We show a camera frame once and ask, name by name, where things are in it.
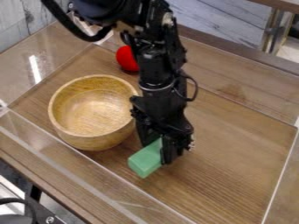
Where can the red plush strawberry toy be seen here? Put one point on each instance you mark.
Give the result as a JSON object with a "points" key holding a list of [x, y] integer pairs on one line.
{"points": [[125, 59]]}

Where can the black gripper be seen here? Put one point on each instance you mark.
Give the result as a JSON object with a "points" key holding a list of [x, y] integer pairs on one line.
{"points": [[158, 118]]}

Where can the clear acrylic front panel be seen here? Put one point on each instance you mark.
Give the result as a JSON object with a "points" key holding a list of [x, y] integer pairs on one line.
{"points": [[88, 189]]}

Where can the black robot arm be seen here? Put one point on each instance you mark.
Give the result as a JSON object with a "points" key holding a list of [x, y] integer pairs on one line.
{"points": [[148, 30]]}

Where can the clear acrylic corner bracket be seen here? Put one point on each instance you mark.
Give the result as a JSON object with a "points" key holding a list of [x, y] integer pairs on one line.
{"points": [[90, 29]]}

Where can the green rectangular block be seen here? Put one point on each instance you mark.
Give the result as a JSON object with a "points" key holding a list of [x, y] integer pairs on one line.
{"points": [[145, 161]]}

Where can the background metal table leg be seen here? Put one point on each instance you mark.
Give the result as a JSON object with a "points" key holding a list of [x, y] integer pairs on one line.
{"points": [[276, 29]]}

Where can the brown wooden bowl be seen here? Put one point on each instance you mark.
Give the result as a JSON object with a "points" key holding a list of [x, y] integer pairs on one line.
{"points": [[89, 112]]}

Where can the black metal table frame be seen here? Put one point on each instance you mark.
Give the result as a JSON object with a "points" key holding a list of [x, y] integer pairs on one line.
{"points": [[22, 208]]}

